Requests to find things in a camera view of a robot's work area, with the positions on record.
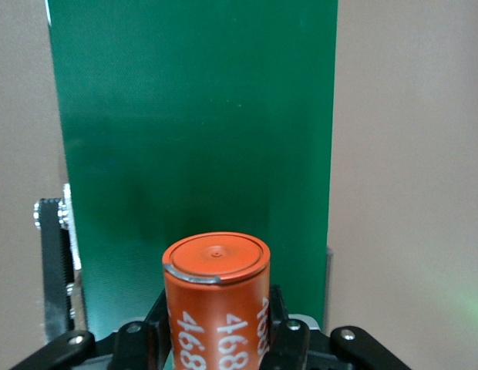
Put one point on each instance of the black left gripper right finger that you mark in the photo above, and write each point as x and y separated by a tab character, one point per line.
300	350

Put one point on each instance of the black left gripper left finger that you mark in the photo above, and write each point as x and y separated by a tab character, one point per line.
108	354

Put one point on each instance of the orange cylinder marked 4680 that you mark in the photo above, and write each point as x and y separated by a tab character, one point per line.
216	300

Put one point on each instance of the green belt conveyor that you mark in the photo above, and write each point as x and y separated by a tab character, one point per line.
192	115

